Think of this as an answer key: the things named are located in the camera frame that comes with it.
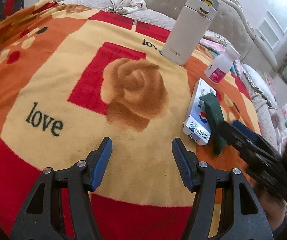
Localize white ruffled pillow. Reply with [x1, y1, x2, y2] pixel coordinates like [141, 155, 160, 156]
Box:
[241, 63, 278, 109]

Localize dark green tissue pack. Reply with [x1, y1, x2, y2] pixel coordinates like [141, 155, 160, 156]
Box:
[200, 92, 227, 157]

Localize folded pink blue blankets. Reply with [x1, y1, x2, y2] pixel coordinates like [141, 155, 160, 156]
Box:
[199, 30, 243, 77]

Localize cream cloth on sofa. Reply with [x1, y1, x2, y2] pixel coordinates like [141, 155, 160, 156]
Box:
[106, 0, 147, 15]

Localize white blue cigarette box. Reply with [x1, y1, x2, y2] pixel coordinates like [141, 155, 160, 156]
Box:
[183, 78, 217, 146]

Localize beige tufted sofa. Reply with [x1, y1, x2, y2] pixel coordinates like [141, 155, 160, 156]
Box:
[53, 0, 277, 147]

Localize orange red love blanket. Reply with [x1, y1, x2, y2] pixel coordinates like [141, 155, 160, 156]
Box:
[0, 0, 263, 240]

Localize beige thermos bottle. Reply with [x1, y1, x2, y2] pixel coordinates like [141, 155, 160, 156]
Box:
[161, 0, 219, 66]

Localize white pink-label pill bottle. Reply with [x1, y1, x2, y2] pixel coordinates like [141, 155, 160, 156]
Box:
[204, 44, 240, 84]

